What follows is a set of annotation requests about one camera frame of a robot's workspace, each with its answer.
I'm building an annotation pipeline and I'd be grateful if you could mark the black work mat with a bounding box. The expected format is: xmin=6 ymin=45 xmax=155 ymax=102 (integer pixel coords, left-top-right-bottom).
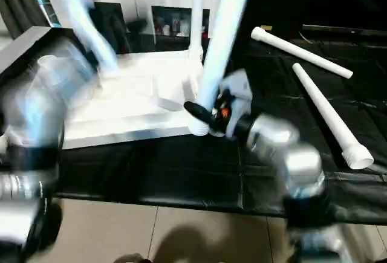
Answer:
xmin=0 ymin=26 xmax=387 ymax=224

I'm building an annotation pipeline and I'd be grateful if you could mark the white plastic table leg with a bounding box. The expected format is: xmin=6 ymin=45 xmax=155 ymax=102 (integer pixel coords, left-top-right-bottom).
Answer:
xmin=250 ymin=26 xmax=355 ymax=80
xmin=190 ymin=0 xmax=207 ymax=65
xmin=193 ymin=0 xmax=256 ymax=138
xmin=291 ymin=62 xmax=375 ymax=170

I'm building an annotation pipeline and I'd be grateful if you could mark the dark grey curtain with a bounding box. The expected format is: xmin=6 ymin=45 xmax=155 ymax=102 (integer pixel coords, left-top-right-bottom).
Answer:
xmin=0 ymin=0 xmax=46 ymax=34

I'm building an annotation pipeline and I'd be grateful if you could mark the white side table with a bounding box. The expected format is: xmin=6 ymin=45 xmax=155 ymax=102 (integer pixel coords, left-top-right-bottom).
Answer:
xmin=0 ymin=26 xmax=52 ymax=77

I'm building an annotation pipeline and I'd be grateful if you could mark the white plastic table top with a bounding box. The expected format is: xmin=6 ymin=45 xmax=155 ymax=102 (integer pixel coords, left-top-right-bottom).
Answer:
xmin=59 ymin=51 xmax=211 ymax=151

